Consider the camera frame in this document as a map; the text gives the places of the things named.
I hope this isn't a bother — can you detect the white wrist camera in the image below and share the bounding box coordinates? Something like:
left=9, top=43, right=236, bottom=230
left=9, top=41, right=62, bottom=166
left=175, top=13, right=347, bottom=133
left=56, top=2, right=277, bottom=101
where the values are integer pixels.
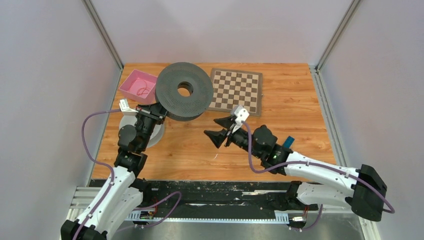
left=230, top=105, right=250, bottom=134
left=119, top=98, right=139, bottom=116

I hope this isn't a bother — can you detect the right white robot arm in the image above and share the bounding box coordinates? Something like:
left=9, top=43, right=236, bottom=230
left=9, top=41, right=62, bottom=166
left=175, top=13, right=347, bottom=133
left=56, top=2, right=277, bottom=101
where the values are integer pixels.
left=204, top=116, right=395, bottom=222

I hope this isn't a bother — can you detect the white cable spool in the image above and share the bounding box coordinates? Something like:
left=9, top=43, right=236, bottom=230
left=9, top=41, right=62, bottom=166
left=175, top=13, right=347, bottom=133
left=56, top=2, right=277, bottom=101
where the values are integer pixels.
left=119, top=115, right=165, bottom=148

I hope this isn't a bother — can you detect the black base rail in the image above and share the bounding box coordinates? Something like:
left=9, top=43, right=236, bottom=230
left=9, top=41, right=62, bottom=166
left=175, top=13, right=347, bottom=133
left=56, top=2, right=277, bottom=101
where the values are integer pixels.
left=89, top=179, right=332, bottom=221

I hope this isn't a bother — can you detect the black cable spool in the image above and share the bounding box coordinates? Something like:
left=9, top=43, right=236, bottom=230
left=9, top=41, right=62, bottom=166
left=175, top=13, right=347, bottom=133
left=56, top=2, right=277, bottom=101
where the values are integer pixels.
left=155, top=62, right=214, bottom=122

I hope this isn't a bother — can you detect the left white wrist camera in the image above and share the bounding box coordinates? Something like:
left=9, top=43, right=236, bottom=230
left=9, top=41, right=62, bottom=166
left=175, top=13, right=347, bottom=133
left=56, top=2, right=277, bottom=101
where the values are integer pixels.
left=119, top=98, right=139, bottom=116

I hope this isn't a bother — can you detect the wooden chessboard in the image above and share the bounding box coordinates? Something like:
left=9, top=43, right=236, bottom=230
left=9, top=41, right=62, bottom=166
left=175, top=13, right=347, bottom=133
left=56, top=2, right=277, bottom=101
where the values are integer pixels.
left=208, top=68, right=263, bottom=117

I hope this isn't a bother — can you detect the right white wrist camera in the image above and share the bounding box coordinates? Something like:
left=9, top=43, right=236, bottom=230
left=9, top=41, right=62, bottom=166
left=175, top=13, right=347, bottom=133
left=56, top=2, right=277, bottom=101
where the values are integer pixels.
left=230, top=105, right=250, bottom=134

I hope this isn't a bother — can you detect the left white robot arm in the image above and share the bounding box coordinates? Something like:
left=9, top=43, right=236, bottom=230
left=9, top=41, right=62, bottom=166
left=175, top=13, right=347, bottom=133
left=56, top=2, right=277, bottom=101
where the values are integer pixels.
left=60, top=102, right=168, bottom=240

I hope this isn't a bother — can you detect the pink plastic box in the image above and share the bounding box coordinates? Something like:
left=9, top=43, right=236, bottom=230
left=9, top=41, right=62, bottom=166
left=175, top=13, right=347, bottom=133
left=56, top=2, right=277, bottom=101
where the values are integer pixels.
left=118, top=69, right=158, bottom=105

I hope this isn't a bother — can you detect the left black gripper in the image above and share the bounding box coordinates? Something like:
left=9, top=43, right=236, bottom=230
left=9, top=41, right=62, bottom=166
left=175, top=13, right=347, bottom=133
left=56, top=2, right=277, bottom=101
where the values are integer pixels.
left=134, top=97, right=172, bottom=151

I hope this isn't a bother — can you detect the blue toy brick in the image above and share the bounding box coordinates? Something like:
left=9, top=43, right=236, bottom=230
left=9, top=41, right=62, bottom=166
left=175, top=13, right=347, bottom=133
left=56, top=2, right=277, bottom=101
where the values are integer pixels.
left=282, top=135, right=295, bottom=149

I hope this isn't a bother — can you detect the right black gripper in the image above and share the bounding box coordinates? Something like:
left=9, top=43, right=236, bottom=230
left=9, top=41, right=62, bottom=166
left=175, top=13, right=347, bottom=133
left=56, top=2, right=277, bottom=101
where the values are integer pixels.
left=204, top=116, right=262, bottom=159

